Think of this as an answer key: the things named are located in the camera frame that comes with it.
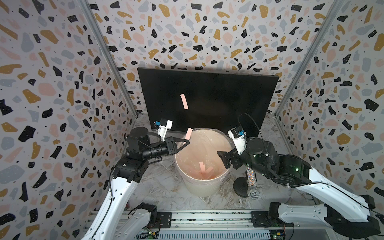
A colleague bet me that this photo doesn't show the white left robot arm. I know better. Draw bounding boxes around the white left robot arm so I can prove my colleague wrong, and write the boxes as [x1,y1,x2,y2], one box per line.
[83,125,190,240]

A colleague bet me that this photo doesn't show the left aluminium corner post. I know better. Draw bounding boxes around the left aluminium corner post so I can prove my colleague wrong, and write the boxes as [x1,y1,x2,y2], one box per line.
[78,0,138,119]

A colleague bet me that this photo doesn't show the pink sticky note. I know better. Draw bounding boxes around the pink sticky note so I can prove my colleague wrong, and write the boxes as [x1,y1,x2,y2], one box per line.
[185,128,193,140]
[180,94,189,110]

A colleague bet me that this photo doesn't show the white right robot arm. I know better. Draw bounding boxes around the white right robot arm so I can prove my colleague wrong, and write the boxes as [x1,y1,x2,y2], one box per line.
[217,138,381,239]

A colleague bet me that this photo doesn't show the right aluminium corner post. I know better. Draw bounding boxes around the right aluminium corner post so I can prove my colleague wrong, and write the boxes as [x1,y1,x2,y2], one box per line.
[274,0,343,117]

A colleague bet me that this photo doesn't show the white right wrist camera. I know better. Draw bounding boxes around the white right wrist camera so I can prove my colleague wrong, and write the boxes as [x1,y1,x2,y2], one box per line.
[228,126,247,155]

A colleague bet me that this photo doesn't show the white lined waste bin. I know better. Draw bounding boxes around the white lined waste bin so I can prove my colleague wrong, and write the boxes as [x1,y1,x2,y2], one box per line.
[175,129,233,197]

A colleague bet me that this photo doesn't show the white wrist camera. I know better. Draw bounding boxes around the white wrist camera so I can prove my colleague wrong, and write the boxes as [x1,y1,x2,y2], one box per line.
[154,119,173,141]
[228,126,247,155]

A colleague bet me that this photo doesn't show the black monitor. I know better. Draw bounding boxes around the black monitor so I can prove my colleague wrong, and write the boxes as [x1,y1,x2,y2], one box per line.
[138,68,279,137]

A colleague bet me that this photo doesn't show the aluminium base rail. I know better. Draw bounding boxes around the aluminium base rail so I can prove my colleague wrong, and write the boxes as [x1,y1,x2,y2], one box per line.
[86,208,338,240]

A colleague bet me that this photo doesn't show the black microphone stand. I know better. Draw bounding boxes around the black microphone stand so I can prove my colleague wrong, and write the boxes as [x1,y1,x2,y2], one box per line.
[233,177,257,198]

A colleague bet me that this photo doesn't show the aluminium corner post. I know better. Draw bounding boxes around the aluminium corner post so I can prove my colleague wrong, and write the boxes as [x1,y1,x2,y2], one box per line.
[274,0,343,117]
[78,0,138,119]

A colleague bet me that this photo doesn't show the multicolour glitter microphone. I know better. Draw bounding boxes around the multicolour glitter microphone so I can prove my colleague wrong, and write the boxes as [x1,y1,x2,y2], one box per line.
[247,168,261,200]

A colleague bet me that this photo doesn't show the pink notes in bin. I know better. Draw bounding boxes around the pink notes in bin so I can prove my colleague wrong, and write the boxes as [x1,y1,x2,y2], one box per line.
[197,162,215,180]

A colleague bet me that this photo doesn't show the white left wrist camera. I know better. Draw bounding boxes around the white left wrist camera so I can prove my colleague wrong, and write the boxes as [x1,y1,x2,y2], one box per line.
[154,119,173,141]

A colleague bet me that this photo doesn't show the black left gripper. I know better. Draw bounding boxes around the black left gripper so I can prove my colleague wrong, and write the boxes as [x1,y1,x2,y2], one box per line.
[142,138,190,162]

